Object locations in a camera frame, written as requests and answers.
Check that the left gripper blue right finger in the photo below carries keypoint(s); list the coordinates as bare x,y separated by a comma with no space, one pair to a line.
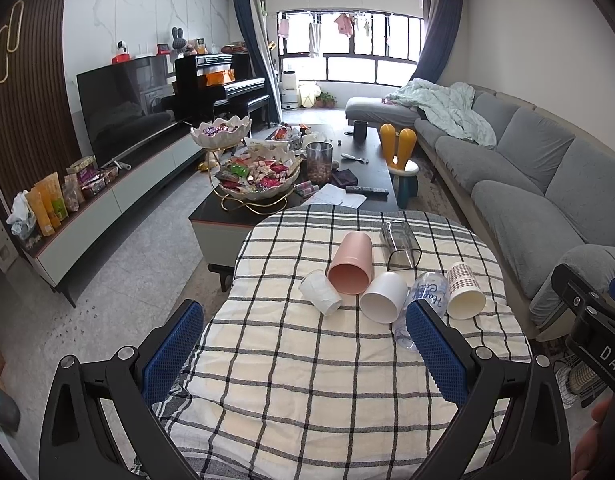
510,422

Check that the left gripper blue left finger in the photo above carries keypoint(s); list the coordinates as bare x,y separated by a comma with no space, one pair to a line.
77,442

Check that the pink plastic cup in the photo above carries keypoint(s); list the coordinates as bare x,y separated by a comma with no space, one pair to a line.
351,270

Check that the patterned paper cup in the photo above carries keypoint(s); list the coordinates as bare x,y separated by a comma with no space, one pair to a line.
466,298

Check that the white plastic cup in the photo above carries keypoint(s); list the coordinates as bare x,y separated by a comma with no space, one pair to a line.
384,298

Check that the black cup on table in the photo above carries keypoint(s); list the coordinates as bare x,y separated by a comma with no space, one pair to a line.
360,131

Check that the person's right hand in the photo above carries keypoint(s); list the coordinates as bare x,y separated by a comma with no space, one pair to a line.
585,452

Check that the electric space heater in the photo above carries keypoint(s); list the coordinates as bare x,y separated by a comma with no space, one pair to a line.
578,383

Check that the grey sectional sofa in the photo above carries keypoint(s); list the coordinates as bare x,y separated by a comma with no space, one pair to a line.
544,195

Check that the clear printed plastic bottle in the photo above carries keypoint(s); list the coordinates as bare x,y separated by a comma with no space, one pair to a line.
430,288

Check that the clear glass mug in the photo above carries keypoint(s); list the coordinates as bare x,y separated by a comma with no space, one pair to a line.
400,246

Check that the checkered white tablecloth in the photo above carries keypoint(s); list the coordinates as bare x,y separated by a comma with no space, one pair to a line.
276,390

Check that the white plastic bag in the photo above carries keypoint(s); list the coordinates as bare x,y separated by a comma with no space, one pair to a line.
22,220

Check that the orange snack bag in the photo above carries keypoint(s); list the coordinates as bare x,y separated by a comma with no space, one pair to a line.
53,200

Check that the light green blanket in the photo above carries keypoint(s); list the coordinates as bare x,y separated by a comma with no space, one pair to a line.
447,108

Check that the white tv cabinet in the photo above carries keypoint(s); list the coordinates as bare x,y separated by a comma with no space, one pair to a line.
62,251

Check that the black remote control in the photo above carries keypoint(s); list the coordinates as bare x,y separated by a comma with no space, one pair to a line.
366,190

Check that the yellow rabbit ear stool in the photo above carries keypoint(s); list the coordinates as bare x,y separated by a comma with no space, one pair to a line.
397,146

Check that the white papers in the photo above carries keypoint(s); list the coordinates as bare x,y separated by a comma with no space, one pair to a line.
330,194

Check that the black coffee table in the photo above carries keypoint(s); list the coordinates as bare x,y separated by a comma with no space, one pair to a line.
221,225

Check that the clear snack jar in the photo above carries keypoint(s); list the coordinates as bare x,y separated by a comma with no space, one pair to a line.
319,162

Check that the two-tier candy dish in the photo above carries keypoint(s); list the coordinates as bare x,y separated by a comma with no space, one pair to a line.
252,174

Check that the right navy curtain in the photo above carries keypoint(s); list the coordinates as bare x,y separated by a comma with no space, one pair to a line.
442,31

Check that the navy curtain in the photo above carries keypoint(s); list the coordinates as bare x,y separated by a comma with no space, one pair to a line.
251,23
442,31

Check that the flat screen television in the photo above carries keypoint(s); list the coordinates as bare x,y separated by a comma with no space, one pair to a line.
126,104

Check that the potted plant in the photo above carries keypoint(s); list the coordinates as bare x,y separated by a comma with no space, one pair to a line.
326,100

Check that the white air purifier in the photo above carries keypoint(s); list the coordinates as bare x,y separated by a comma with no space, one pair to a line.
290,92

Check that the black upright piano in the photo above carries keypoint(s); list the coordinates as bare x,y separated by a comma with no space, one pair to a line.
205,83

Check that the piano bench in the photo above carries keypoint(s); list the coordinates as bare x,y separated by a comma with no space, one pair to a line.
244,106

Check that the bunny figure ornament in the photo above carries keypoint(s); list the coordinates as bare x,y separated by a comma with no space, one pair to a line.
178,42

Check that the left navy curtain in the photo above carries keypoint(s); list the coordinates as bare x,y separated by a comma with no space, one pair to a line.
251,23

